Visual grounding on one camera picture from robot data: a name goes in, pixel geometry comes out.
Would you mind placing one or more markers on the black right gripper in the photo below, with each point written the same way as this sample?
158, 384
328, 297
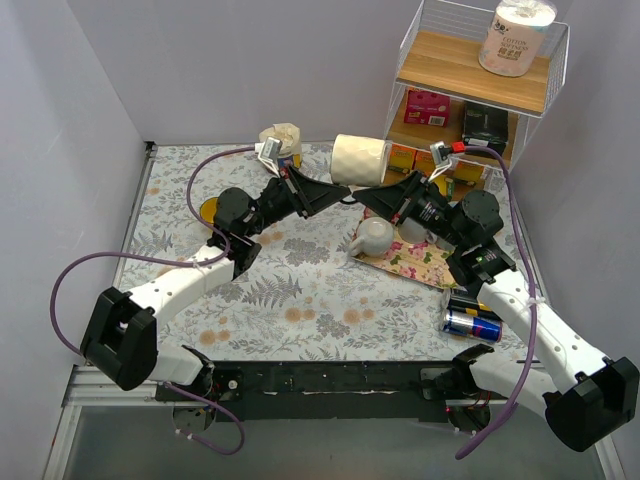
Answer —
408, 198

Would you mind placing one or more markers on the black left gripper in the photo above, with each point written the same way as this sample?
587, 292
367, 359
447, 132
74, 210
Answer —
295, 191

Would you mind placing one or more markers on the grey ceramic mug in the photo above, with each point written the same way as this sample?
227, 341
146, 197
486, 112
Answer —
413, 233

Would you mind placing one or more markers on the speckled white ceramic mug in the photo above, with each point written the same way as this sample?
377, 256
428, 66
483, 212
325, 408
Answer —
374, 237

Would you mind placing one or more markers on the yellow ceramic mug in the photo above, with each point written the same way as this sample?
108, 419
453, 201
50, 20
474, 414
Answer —
208, 210

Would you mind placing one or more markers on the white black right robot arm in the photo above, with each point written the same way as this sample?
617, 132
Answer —
583, 394

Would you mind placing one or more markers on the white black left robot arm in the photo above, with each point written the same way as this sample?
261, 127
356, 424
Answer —
122, 335

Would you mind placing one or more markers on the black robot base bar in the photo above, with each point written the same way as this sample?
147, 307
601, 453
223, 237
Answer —
274, 390

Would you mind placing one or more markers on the beige paper roll with cartoon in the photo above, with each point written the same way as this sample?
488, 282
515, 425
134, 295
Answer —
290, 136

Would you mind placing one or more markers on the yellow sponge pack left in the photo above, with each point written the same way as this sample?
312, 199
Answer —
401, 158

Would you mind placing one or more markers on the yellow sponge pack middle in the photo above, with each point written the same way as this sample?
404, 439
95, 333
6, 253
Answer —
424, 162

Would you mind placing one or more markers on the yellow green sponge pack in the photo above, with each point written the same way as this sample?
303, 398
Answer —
449, 188

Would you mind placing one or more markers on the floral tray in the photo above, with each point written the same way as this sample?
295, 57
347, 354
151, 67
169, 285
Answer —
423, 262

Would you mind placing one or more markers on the yellow sponge pack right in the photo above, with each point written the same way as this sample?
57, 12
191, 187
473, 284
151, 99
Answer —
469, 174

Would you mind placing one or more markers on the pink sponge box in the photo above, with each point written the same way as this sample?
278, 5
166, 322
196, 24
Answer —
427, 108

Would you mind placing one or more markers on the black product box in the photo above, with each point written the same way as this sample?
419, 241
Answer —
485, 126

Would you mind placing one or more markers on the black yellow drink can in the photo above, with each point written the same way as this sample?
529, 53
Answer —
461, 301

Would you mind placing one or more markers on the blue silver drink can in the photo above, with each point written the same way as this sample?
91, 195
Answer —
466, 325

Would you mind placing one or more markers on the pink wrapped toilet paper roll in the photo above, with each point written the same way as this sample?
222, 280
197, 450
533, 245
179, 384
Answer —
515, 36

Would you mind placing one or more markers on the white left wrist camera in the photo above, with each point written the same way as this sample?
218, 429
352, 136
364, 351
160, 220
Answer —
268, 152

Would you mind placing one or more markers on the white wire wooden shelf rack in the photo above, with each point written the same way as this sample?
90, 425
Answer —
442, 93

